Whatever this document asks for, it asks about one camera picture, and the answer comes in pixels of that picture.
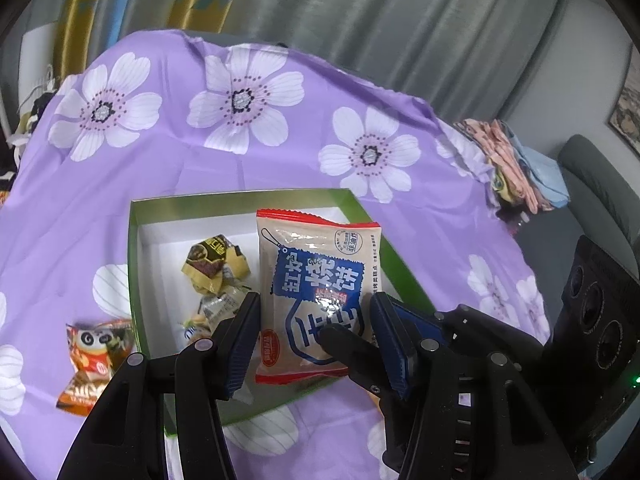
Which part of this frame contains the purple floral bedsheet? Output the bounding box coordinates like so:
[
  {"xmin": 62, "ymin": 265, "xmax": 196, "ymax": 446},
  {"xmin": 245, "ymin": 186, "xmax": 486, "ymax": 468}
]
[{"xmin": 0, "ymin": 30, "xmax": 553, "ymax": 480}]

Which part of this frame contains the pink patterned folded cloth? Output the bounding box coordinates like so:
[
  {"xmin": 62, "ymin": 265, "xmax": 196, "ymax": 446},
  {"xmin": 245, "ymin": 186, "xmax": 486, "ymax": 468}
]
[{"xmin": 452, "ymin": 117, "xmax": 542, "ymax": 213}]

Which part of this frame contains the white standing appliance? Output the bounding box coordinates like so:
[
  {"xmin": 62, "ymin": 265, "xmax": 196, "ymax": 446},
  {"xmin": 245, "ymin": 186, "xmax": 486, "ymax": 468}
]
[{"xmin": 20, "ymin": 22, "xmax": 63, "ymax": 106}]

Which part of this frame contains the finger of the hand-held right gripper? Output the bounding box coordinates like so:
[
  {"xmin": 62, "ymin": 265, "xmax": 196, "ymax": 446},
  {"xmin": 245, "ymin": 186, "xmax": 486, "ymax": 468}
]
[
  {"xmin": 387, "ymin": 296, "xmax": 548, "ymax": 373},
  {"xmin": 320, "ymin": 322, "xmax": 391, "ymax": 397}
]

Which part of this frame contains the dark clothes pile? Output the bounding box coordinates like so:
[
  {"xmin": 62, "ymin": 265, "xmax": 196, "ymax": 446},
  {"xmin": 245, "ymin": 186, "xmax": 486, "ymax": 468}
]
[{"xmin": 7, "ymin": 87, "xmax": 58, "ymax": 183}]

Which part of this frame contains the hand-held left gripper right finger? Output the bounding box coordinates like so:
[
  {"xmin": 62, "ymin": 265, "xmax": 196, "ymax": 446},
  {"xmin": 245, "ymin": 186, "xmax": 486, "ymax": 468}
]
[{"xmin": 370, "ymin": 292, "xmax": 573, "ymax": 480}]

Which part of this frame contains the green cardboard box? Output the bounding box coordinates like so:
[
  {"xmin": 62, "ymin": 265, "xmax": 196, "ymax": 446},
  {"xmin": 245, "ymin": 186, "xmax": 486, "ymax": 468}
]
[{"xmin": 127, "ymin": 187, "xmax": 436, "ymax": 433}]

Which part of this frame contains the gold patterned curtain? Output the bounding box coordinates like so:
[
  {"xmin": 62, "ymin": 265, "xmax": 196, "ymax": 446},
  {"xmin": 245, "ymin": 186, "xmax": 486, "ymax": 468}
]
[{"xmin": 52, "ymin": 0, "xmax": 251, "ymax": 78}]

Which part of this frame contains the grey curtain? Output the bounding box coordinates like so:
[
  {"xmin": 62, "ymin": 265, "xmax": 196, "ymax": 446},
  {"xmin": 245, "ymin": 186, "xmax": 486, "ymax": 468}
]
[{"xmin": 120, "ymin": 0, "xmax": 568, "ymax": 126}]

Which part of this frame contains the clear candy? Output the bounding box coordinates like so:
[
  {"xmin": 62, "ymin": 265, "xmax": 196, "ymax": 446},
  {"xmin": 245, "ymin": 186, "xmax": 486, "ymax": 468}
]
[{"xmin": 175, "ymin": 290, "xmax": 251, "ymax": 343}]

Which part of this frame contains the grey sofa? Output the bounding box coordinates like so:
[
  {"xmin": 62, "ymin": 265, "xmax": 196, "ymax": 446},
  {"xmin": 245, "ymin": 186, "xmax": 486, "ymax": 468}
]
[{"xmin": 500, "ymin": 134, "xmax": 640, "ymax": 341}]

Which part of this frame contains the white blue snack packet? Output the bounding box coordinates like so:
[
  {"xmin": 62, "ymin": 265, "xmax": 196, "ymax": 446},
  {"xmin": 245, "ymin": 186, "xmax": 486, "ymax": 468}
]
[{"xmin": 254, "ymin": 208, "xmax": 383, "ymax": 385}]

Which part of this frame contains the light blue folded cloth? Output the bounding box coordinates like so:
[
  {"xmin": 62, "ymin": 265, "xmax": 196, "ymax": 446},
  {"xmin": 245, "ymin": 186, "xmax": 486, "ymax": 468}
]
[{"xmin": 510, "ymin": 137, "xmax": 571, "ymax": 207}]

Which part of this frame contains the orange snack packet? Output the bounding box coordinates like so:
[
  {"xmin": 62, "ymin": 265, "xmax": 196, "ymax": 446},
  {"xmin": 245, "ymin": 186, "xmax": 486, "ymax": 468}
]
[{"xmin": 55, "ymin": 319, "xmax": 135, "ymax": 417}]

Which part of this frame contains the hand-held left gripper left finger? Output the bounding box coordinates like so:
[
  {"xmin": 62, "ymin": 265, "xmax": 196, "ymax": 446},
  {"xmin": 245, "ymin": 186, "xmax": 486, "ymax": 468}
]
[{"xmin": 57, "ymin": 291, "xmax": 262, "ymax": 480}]

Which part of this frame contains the brown cream snack packet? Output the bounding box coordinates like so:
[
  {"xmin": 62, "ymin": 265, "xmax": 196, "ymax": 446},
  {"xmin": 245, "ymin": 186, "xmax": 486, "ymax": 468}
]
[{"xmin": 180, "ymin": 236, "xmax": 251, "ymax": 295}]

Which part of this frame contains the framed wall picture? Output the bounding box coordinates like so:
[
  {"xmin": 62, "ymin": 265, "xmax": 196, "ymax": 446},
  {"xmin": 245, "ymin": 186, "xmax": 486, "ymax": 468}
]
[{"xmin": 607, "ymin": 67, "xmax": 640, "ymax": 148}]

